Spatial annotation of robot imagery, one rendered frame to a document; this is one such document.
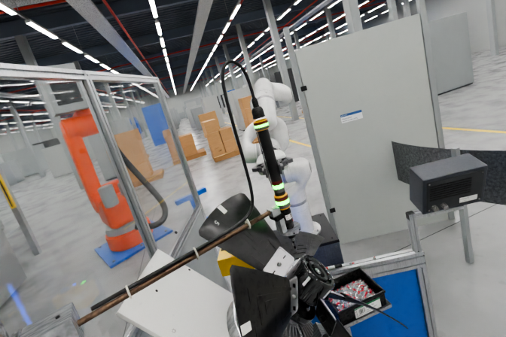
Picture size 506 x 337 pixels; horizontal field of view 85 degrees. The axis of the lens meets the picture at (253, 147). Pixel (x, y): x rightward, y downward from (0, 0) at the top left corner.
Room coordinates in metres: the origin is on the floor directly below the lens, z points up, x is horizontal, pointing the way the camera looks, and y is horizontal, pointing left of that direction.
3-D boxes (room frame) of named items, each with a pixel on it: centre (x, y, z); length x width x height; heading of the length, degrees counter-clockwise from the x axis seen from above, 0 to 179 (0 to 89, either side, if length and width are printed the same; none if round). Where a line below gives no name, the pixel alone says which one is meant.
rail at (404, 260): (1.15, -0.17, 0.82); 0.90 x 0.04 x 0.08; 85
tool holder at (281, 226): (0.80, -0.03, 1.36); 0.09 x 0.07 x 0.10; 120
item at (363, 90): (2.51, -1.15, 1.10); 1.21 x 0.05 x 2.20; 85
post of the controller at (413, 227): (1.11, -0.60, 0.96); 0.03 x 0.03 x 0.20; 85
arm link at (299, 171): (1.39, -0.18, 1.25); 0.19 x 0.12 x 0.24; 77
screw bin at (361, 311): (0.98, -0.23, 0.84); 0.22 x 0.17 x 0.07; 101
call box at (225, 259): (1.19, 0.22, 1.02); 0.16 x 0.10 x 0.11; 85
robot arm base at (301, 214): (1.39, -0.14, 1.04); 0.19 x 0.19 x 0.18
